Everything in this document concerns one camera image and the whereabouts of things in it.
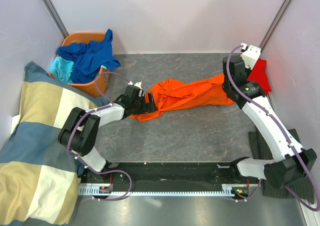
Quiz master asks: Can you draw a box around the white slotted cable duct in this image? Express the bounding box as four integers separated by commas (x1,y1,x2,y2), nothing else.
78,184,248,197

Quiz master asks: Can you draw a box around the aluminium frame post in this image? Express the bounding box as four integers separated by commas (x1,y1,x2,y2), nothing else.
259,0,293,55
42,0,69,38

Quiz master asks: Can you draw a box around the orange t shirt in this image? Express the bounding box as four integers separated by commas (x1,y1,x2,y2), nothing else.
130,74,234,122

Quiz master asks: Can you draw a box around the dark striped cloth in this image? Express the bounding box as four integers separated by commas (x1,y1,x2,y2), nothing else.
248,128,315,204

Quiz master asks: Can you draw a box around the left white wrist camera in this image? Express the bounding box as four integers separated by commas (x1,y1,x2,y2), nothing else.
128,81,142,89

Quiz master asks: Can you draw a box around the blue t shirt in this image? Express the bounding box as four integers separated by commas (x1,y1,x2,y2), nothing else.
56,29,121,84

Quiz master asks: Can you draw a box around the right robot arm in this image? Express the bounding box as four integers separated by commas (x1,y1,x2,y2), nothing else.
222,55,317,189

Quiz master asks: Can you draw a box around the blue beige checked pillow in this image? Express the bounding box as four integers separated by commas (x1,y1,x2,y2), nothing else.
0,62,108,226

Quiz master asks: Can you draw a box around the purple cable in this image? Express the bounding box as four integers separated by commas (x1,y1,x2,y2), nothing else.
226,44,320,211
65,71,136,202

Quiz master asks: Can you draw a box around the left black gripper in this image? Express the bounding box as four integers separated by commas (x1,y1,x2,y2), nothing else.
132,93,158,116

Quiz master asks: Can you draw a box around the folded red t shirt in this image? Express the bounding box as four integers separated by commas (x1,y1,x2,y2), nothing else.
247,58,272,96

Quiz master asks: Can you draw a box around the right aluminium frame post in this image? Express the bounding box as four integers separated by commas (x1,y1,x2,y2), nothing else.
259,0,293,55

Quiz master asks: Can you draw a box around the teal t shirt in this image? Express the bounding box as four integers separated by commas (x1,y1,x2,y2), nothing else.
49,56,74,83

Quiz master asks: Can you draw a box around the orange plastic basket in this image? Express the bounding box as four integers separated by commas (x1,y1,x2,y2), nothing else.
49,32,110,97

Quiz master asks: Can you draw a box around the left aluminium frame post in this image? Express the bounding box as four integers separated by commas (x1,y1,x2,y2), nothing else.
42,0,69,38

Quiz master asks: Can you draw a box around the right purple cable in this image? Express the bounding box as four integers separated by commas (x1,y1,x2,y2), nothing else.
226,44,320,211

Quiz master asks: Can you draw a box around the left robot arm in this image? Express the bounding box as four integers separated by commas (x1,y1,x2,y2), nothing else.
57,82,158,183

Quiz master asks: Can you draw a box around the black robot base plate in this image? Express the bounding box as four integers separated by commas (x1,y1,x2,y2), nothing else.
81,162,258,191

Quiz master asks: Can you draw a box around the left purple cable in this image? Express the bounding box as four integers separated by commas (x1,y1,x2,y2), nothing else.
65,71,136,202

